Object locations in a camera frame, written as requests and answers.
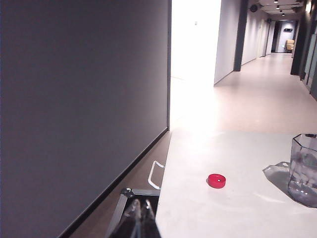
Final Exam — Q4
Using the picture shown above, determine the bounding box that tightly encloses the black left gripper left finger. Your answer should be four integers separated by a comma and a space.
108, 199, 142, 238

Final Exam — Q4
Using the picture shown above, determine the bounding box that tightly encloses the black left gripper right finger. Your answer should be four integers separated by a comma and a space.
141, 199, 163, 238

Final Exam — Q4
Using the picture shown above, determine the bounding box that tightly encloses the red bottle cap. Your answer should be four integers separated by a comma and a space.
207, 174, 227, 188

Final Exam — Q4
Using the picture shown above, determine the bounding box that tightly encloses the clear faceted glass mug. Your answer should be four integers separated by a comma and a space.
287, 133, 317, 208

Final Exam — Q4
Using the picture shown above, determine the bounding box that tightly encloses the white table handle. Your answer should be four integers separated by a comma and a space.
148, 160, 166, 191

